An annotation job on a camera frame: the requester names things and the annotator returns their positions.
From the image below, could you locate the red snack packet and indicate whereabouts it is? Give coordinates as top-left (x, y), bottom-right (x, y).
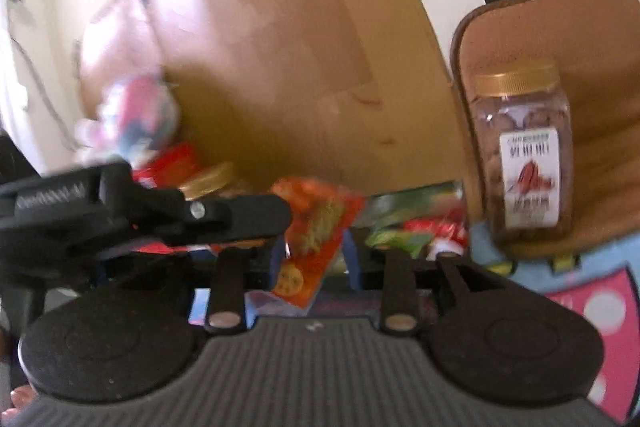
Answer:
top-left (404, 213), bottom-right (470, 259)

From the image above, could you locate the cashew jar with gold lid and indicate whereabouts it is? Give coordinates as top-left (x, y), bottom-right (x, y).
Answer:
top-left (176, 162), bottom-right (253, 204)

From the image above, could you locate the translucent green snack packet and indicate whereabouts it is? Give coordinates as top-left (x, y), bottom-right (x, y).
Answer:
top-left (366, 183), bottom-right (465, 254)

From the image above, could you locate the orange-red snack packet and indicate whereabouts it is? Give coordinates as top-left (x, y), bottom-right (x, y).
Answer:
top-left (270, 176), bottom-right (367, 310)

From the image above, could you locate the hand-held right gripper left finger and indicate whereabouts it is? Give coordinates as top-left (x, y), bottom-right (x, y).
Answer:
top-left (120, 234), bottom-right (288, 334)

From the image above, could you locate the brown seat cushion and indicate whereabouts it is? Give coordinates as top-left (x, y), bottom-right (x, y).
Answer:
top-left (449, 0), bottom-right (640, 259)

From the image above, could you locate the pecan jar with gold lid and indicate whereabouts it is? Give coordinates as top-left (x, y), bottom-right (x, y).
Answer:
top-left (469, 62), bottom-right (574, 249)

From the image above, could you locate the thin black cord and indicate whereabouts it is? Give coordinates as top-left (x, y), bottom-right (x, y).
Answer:
top-left (0, 0), bottom-right (77, 150)

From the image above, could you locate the brown cardboard sheet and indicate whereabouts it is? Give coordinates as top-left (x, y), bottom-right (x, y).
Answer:
top-left (79, 0), bottom-right (472, 208)

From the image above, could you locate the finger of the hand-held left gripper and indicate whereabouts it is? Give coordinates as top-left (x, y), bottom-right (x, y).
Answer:
top-left (131, 188), bottom-right (294, 254)

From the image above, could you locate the pink plush toy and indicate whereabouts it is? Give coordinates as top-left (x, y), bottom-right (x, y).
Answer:
top-left (75, 74), bottom-right (182, 164)

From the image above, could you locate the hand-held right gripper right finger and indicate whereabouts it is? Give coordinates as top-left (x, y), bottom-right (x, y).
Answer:
top-left (342, 229), bottom-right (503, 334)

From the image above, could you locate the red gift box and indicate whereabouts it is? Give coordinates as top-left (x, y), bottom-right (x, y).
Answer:
top-left (131, 142), bottom-right (202, 194)

